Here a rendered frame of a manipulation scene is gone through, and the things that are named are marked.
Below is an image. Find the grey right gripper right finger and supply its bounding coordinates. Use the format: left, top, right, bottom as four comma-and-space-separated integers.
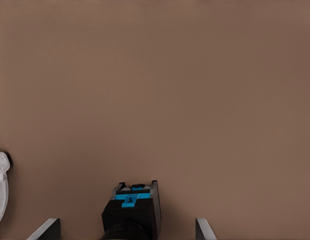
195, 217, 218, 240

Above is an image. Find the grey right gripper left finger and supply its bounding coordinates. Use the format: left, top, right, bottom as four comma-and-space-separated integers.
25, 217, 62, 240

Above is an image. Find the yellow push button black body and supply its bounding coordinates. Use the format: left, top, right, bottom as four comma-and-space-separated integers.
101, 179, 163, 240

